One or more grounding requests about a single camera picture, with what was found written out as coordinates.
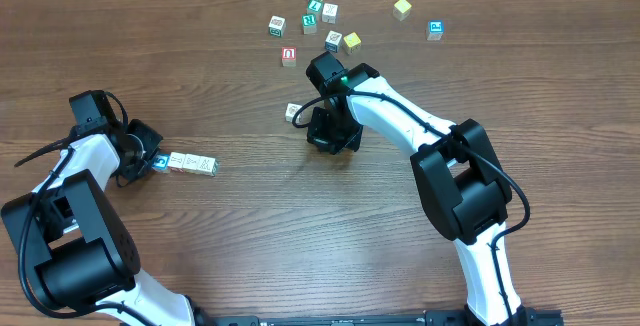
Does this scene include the blue edged picture block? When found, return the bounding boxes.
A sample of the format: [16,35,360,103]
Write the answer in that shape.
[325,30,343,53]

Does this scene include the blue number five block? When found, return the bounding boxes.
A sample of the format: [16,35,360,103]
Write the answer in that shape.
[151,154,170,173]

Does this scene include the white red edged block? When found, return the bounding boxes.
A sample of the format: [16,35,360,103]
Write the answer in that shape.
[167,152,186,173]

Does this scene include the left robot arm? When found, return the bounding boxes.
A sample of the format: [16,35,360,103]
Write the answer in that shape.
[1,90,213,325]

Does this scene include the white blue edged block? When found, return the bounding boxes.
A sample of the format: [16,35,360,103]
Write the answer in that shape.
[182,154,201,174]

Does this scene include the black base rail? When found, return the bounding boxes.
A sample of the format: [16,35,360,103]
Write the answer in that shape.
[188,299,564,326]

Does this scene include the blue letter P block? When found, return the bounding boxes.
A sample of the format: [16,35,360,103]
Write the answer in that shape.
[426,20,444,41]

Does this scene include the yellow block near cluster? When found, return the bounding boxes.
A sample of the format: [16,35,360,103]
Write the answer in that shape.
[343,32,362,55]

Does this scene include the red letter U block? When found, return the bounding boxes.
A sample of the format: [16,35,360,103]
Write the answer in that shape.
[281,47,297,67]

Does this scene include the lone white picture block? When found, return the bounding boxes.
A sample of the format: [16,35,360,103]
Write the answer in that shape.
[285,103,304,124]

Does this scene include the far yellow wooden block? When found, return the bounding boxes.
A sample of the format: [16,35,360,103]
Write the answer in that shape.
[393,0,412,21]

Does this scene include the teal letter L block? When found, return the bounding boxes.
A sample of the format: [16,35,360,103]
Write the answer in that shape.
[306,0,323,18]

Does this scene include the green letter B block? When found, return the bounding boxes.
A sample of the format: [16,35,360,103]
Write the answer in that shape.
[268,15,286,37]

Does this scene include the white patterned wooden block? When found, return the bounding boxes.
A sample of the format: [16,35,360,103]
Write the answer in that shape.
[321,3,338,24]

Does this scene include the teal letter R block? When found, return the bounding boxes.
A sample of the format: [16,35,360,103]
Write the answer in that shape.
[301,14,317,35]

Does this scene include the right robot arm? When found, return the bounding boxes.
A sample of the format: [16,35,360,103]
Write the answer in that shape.
[303,52,524,325]

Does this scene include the white zigzag picture block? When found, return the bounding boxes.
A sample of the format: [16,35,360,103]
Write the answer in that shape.
[196,156,219,177]

